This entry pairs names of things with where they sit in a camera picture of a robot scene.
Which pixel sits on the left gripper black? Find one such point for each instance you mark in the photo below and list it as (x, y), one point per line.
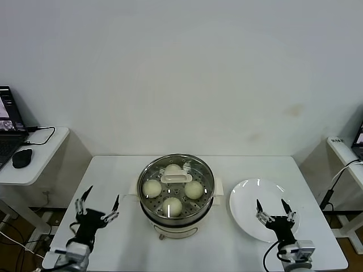
(88, 226)

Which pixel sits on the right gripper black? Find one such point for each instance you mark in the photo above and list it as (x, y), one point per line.
(283, 231)

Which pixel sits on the white steamed baozi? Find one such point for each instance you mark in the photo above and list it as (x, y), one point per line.
(152, 188)
(171, 169)
(172, 207)
(193, 190)

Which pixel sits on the round glass pot lid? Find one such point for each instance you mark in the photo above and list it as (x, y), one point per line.
(175, 175)

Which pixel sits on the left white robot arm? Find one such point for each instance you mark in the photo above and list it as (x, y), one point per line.
(72, 258)

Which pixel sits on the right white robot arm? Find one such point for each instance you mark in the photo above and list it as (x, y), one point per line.
(295, 263)

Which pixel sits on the perforated steel steamer basket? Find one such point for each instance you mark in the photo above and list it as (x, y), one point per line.
(210, 192)

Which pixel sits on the round white plate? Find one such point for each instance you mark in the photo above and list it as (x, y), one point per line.
(246, 209)

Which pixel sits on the white side table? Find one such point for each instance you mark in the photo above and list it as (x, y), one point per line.
(45, 158)
(344, 150)

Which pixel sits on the cream electric pot base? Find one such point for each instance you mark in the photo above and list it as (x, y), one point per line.
(175, 229)

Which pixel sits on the black computer mouse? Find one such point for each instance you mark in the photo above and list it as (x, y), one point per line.
(21, 157)

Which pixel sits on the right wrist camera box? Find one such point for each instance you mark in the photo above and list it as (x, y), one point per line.
(304, 249)

